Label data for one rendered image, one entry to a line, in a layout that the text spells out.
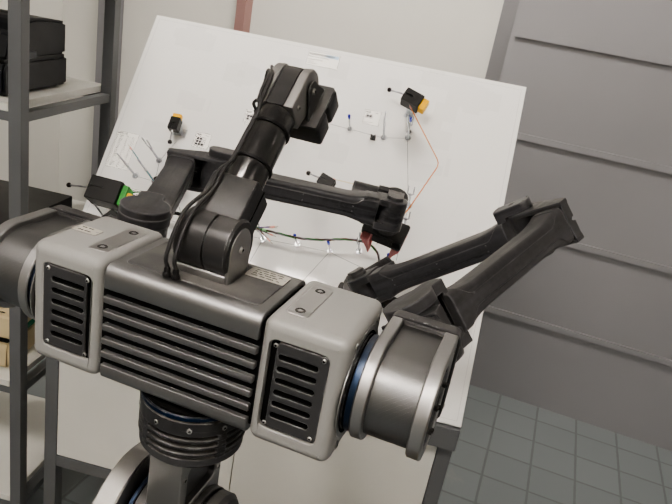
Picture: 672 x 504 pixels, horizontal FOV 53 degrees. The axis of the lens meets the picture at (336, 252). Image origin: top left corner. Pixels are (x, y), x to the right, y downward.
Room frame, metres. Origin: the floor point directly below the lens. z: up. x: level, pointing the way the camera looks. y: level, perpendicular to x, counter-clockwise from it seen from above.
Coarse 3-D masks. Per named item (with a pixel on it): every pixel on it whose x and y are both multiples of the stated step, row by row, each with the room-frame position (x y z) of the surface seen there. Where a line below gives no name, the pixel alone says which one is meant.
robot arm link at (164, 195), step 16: (176, 160) 1.28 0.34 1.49; (192, 160) 1.30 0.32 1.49; (208, 160) 1.32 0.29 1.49; (160, 176) 1.18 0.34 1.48; (176, 176) 1.20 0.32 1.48; (192, 176) 1.30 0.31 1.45; (208, 176) 1.32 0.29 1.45; (144, 192) 1.01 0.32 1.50; (160, 192) 1.09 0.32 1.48; (176, 192) 1.12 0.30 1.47; (128, 208) 0.93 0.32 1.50; (144, 208) 0.95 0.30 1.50; (160, 208) 0.96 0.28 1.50; (176, 208) 1.12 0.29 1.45; (144, 224) 0.93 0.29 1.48; (160, 224) 0.94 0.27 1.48
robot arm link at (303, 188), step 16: (224, 160) 1.33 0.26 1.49; (272, 176) 1.35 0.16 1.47; (272, 192) 1.33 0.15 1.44; (288, 192) 1.33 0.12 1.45; (304, 192) 1.34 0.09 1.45; (320, 192) 1.34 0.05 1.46; (336, 192) 1.35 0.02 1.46; (352, 192) 1.37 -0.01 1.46; (368, 192) 1.37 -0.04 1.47; (320, 208) 1.34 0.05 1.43; (336, 208) 1.34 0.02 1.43; (352, 208) 1.34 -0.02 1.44; (368, 208) 1.34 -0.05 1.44; (384, 208) 1.35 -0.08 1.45; (400, 208) 1.35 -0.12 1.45; (368, 224) 1.35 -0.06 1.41; (384, 224) 1.35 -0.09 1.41; (400, 224) 1.36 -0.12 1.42
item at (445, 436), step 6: (438, 426) 1.47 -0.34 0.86; (444, 426) 1.47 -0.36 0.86; (450, 426) 1.48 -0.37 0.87; (438, 432) 1.47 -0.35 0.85; (444, 432) 1.47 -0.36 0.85; (450, 432) 1.47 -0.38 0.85; (456, 432) 1.46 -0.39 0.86; (432, 438) 1.47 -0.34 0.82; (438, 438) 1.47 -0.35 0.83; (444, 438) 1.47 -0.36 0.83; (450, 438) 1.46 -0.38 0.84; (456, 438) 1.46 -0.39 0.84; (432, 444) 1.47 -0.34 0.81; (438, 444) 1.47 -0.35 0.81; (444, 444) 1.47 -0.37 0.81; (450, 444) 1.46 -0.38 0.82; (456, 444) 1.46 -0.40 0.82; (450, 450) 1.46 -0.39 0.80
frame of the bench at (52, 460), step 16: (48, 368) 1.64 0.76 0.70; (48, 384) 1.64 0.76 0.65; (48, 400) 1.64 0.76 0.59; (48, 416) 1.64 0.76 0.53; (48, 432) 1.64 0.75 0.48; (48, 448) 1.64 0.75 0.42; (48, 464) 1.64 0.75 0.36; (64, 464) 1.63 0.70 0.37; (80, 464) 1.63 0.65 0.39; (432, 464) 1.52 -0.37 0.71; (448, 464) 1.50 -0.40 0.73; (48, 480) 1.64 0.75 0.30; (432, 480) 1.51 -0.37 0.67; (48, 496) 1.64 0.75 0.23; (432, 496) 1.50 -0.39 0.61
